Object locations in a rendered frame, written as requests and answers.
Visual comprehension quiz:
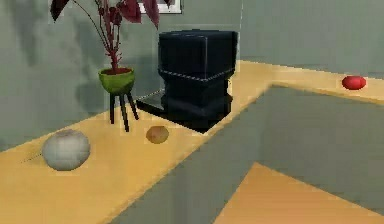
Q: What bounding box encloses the white framed wall picture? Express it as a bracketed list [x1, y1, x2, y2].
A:
[137, 0, 184, 15]

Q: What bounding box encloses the yellow worktop counter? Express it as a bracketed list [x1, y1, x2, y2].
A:
[0, 59, 384, 224]

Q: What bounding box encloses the red house plant green pot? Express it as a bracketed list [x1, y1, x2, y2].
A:
[49, 0, 175, 133]

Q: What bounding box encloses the red tomato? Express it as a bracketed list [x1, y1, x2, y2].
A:
[341, 75, 367, 91]

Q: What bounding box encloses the brown potato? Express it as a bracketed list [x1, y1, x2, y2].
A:
[145, 125, 170, 145]

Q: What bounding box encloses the black coffee maker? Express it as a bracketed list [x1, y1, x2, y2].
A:
[135, 29, 240, 135]

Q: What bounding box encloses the grey round vase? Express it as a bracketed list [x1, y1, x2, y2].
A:
[41, 128, 92, 172]

